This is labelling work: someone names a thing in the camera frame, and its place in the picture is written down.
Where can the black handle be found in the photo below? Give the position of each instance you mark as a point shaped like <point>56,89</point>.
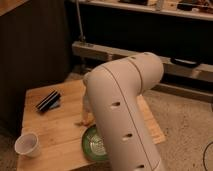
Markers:
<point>188,64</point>

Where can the black rectangular case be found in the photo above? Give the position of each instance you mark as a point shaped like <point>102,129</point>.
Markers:
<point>49,102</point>

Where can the green bowl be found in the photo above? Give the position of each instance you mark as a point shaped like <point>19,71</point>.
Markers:
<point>92,145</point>

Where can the white paper cup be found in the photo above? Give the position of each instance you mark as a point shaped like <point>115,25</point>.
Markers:
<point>28,145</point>

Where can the vertical metal pole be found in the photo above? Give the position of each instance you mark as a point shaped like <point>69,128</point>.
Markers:
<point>81,37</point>

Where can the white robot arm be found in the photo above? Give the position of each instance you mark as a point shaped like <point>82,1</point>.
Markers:
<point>112,89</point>

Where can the small wooden table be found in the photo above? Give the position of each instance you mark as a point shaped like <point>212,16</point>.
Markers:
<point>57,130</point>

